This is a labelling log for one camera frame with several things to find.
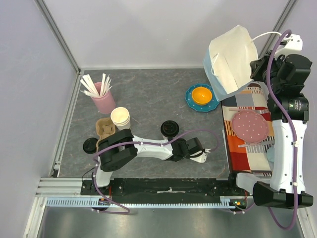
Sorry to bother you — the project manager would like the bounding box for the light blue paper bag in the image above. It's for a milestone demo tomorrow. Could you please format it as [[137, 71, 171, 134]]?
[[203, 25, 259, 102]]

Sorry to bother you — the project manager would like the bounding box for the brown cardboard cup carrier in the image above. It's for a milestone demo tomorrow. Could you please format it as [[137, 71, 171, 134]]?
[[96, 118, 116, 149]]

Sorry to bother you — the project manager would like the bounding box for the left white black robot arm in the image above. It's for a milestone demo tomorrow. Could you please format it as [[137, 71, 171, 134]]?
[[91, 129, 207, 195]]

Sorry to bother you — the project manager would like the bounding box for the white wrapped straws bundle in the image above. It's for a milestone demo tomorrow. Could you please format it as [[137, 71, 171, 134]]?
[[80, 73, 112, 98]]

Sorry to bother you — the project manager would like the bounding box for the light blue mug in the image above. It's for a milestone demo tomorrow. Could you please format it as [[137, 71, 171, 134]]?
[[266, 145, 275, 165]]

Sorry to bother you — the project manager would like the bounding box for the purple cable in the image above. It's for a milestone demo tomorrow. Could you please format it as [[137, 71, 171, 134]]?
[[232, 29, 298, 231], [92, 128, 220, 215]]

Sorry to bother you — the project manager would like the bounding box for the slotted cable duct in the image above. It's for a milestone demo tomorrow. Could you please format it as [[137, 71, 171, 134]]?
[[46, 196, 243, 209]]

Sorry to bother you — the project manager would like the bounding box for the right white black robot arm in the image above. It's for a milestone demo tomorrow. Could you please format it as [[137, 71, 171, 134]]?
[[226, 53, 314, 209]]

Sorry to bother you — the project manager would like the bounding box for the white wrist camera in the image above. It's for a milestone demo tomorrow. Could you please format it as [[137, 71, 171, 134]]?
[[190, 152, 207, 163], [275, 34, 303, 56]]

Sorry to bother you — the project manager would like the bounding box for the pink straw holder cup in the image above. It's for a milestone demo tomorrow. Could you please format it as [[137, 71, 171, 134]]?
[[91, 90, 116, 114]]

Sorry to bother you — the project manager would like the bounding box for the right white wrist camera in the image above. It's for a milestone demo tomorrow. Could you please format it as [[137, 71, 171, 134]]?
[[275, 34, 303, 56]]

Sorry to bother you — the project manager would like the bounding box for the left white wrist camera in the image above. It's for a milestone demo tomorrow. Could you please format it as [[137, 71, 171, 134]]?
[[190, 152, 207, 163]]

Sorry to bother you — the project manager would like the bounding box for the blue dotted plate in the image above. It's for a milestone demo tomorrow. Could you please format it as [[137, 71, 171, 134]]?
[[185, 84, 219, 113]]

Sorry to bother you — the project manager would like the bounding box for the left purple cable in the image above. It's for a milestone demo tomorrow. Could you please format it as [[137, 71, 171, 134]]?
[[92, 128, 220, 215]]

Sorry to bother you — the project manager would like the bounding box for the black plastic cup lid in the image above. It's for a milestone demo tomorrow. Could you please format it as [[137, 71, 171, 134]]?
[[160, 120, 179, 137]]

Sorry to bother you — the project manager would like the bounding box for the orange bowl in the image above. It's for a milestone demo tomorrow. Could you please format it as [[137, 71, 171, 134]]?
[[192, 87, 212, 106]]

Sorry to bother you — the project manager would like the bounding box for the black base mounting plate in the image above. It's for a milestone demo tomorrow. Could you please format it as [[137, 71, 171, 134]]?
[[80, 177, 257, 205]]

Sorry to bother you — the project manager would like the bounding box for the stack of white paper cups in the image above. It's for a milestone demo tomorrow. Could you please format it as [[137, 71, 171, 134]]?
[[110, 107, 131, 130]]

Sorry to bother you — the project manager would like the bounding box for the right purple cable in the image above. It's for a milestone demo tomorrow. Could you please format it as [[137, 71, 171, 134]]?
[[232, 29, 298, 231]]

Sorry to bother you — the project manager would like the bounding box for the pink dotted plate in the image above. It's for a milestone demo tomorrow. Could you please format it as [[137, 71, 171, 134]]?
[[231, 110, 269, 143]]

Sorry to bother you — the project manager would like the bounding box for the colourful patterned placemat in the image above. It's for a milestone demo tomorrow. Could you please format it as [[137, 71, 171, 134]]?
[[221, 83, 274, 176]]

